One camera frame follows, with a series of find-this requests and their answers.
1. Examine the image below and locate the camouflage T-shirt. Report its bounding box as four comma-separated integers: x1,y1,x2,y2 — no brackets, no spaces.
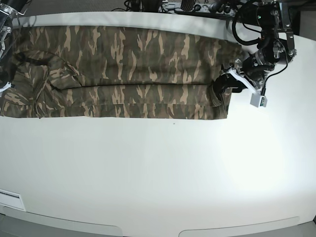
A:
0,26,243,120

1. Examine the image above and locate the black equipment clutter behind table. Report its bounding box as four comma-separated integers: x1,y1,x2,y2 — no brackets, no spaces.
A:
121,0,247,20

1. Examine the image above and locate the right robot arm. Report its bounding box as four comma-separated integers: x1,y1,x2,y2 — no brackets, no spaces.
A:
0,0,32,94

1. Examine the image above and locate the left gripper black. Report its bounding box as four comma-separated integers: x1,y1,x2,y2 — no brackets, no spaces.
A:
213,53,274,94

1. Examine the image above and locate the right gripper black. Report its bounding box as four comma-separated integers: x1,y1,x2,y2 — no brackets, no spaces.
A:
0,72,15,93

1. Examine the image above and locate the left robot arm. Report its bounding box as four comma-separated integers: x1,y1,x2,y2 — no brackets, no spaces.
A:
211,0,296,98

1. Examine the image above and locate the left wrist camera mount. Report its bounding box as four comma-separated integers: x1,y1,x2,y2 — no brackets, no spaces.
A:
250,93,267,108

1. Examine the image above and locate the white label on table edge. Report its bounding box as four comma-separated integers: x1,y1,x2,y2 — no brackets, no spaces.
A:
0,190,26,211

